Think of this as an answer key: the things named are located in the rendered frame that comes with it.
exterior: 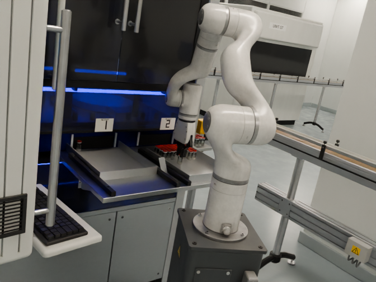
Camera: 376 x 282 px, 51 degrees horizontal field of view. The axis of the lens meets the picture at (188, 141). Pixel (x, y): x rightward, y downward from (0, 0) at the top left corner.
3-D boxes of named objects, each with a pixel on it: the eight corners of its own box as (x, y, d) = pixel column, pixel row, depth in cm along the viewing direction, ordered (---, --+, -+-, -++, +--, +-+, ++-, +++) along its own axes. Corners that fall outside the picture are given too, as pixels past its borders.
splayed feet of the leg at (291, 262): (241, 276, 257) (245, 258, 254) (289, 259, 288) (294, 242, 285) (250, 283, 252) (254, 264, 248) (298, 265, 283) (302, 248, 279)
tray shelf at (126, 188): (54, 155, 172) (54, 151, 171) (182, 146, 215) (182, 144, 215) (102, 203, 137) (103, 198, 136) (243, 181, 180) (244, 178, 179)
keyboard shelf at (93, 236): (-37, 202, 138) (-37, 195, 137) (40, 188, 158) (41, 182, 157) (15, 269, 109) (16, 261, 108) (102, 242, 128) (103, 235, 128)
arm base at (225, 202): (254, 244, 127) (267, 192, 122) (197, 241, 123) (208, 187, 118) (238, 216, 145) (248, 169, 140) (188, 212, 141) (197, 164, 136)
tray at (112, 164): (65, 150, 174) (66, 142, 173) (118, 147, 190) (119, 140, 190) (99, 181, 149) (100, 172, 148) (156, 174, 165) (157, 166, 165)
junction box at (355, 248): (343, 252, 217) (347, 237, 215) (348, 250, 220) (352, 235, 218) (363, 263, 208) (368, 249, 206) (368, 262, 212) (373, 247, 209)
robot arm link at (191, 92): (179, 114, 170) (200, 116, 173) (184, 84, 166) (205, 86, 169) (174, 109, 178) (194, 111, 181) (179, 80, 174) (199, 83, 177)
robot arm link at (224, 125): (254, 186, 125) (271, 113, 119) (200, 183, 120) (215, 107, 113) (239, 171, 136) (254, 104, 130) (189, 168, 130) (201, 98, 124)
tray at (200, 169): (145, 154, 187) (146, 147, 186) (188, 151, 203) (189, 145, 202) (188, 183, 162) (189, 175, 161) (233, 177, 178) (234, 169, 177)
